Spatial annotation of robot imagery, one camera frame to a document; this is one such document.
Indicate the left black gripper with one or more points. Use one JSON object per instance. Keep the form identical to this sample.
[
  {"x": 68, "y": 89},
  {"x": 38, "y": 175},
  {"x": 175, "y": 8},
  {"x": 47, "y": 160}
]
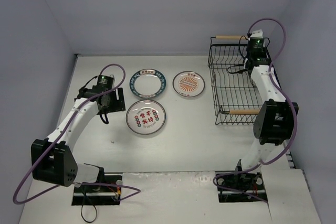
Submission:
[{"x": 119, "y": 99}]

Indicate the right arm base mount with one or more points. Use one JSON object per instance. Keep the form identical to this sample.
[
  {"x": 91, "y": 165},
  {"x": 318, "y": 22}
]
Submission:
[{"x": 240, "y": 186}]

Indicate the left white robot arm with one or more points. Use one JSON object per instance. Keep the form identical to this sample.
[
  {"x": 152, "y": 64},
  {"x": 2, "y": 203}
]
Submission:
[{"x": 52, "y": 158}]

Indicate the teal rimmed white plate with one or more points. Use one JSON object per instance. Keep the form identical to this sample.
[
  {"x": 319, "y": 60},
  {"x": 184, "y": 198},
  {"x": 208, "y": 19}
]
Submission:
[{"x": 148, "y": 83}]

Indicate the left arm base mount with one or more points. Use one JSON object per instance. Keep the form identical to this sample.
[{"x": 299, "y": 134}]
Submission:
[{"x": 99, "y": 195}]

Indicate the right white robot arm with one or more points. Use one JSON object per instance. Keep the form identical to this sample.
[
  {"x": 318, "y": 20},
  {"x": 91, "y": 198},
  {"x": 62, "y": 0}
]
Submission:
[{"x": 275, "y": 125}]

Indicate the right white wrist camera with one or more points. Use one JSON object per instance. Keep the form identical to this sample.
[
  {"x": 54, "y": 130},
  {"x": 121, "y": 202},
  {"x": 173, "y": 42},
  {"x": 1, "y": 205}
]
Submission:
[{"x": 256, "y": 34}]

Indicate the black wire dish rack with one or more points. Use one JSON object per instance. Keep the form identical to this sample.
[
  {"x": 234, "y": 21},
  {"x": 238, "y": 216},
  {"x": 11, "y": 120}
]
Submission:
[{"x": 236, "y": 98}]

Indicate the orange sunburst plate right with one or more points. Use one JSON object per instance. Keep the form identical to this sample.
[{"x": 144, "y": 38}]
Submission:
[{"x": 188, "y": 84}]

